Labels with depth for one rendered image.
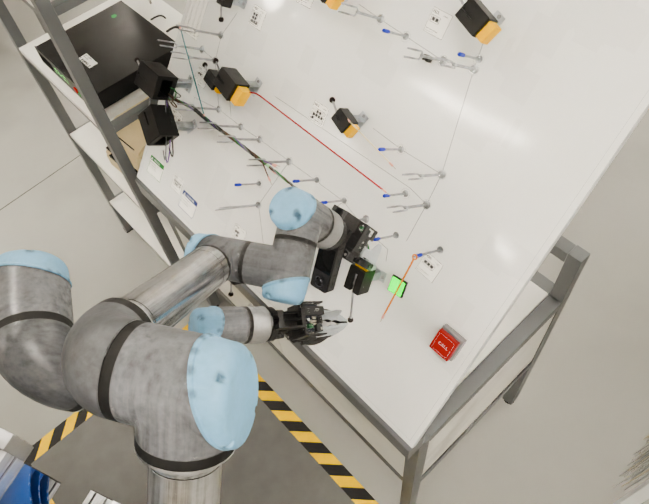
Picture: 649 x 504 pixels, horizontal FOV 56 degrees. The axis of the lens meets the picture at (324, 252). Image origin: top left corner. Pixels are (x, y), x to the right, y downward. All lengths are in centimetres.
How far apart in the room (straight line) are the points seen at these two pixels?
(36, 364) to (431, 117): 86
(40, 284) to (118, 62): 114
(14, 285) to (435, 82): 86
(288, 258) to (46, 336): 38
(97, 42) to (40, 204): 141
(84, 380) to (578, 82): 92
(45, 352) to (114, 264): 204
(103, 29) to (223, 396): 169
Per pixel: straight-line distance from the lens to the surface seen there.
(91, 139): 254
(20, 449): 146
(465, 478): 237
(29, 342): 96
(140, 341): 69
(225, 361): 66
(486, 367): 164
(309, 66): 150
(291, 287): 101
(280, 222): 102
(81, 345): 72
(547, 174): 120
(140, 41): 209
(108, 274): 296
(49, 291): 101
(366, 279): 132
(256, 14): 164
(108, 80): 198
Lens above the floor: 229
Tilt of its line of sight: 56 degrees down
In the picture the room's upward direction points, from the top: 8 degrees counter-clockwise
